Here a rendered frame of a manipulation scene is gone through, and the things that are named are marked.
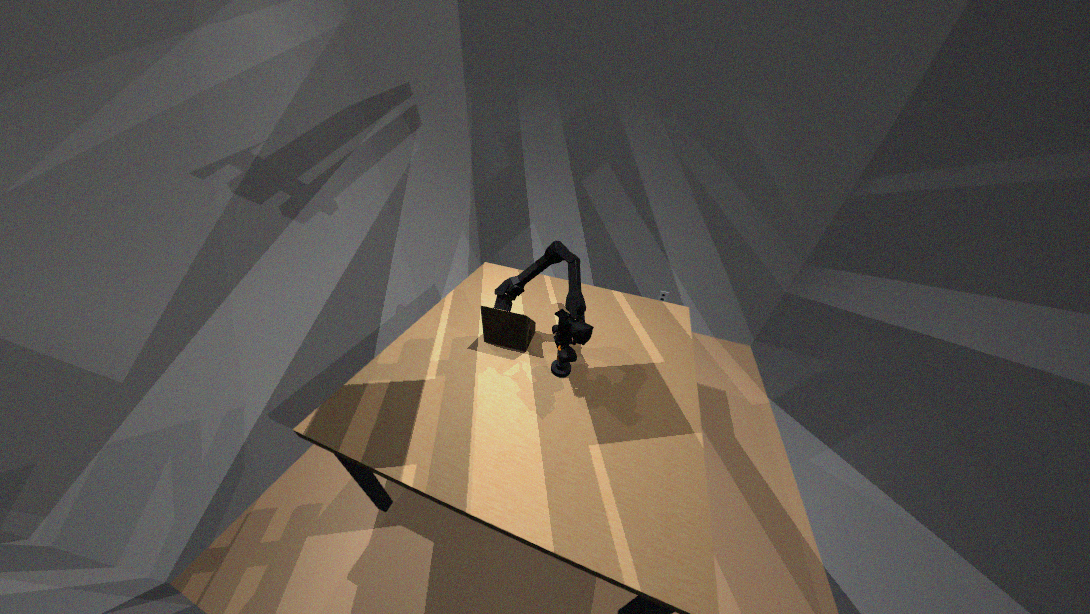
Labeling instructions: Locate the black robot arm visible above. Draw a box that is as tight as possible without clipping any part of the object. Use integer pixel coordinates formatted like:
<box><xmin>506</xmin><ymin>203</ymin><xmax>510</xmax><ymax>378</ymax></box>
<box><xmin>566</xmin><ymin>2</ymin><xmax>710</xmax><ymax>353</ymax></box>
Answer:
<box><xmin>494</xmin><ymin>241</ymin><xmax>594</xmax><ymax>345</ymax></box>

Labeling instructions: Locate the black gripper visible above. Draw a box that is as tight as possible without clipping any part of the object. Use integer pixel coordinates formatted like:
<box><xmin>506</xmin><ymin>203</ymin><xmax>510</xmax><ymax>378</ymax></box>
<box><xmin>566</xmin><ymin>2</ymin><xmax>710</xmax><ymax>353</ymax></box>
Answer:
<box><xmin>552</xmin><ymin>325</ymin><xmax>577</xmax><ymax>363</ymax></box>

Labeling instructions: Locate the black round pedestal with shaft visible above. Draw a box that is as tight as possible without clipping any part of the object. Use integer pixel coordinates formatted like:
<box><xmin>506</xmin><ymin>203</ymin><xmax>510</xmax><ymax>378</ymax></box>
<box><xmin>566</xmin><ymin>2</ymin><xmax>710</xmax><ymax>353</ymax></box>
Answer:
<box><xmin>552</xmin><ymin>360</ymin><xmax>571</xmax><ymax>378</ymax></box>

